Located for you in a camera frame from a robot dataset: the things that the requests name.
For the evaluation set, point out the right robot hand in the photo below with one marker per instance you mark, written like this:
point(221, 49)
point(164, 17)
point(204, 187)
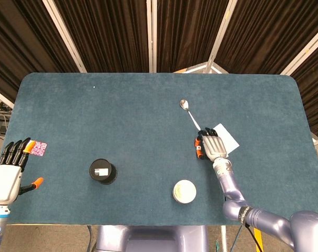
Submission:
point(213, 145)

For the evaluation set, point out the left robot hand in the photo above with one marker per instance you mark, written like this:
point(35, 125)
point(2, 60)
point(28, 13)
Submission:
point(5, 181)

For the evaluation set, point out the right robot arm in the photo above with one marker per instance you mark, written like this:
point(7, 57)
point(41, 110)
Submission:
point(256, 214)

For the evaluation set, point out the white paper napkin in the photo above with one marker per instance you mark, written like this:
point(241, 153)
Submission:
point(228, 137)

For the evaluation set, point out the pink patterned card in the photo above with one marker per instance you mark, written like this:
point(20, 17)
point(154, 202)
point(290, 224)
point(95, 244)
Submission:
point(40, 149)

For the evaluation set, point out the silver metal spoon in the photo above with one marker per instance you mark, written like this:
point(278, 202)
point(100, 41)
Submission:
point(184, 104)

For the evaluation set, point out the white table leg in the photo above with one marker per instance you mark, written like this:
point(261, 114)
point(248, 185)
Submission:
point(224, 237)

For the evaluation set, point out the black mesh pen holder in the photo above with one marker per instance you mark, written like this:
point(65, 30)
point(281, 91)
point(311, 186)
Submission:
point(102, 172)

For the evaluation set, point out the purple robot torso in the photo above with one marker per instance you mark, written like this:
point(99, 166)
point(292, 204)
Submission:
point(153, 239)

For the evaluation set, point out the dark brown curtain panel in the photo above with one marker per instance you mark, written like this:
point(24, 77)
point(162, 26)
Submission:
point(108, 31)
point(24, 39)
point(187, 31)
point(266, 29)
point(313, 92)

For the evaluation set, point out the white partition frame post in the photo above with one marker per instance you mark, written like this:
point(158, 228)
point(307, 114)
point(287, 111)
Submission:
point(151, 34)
point(1, 97)
point(65, 36)
point(220, 36)
point(303, 50)

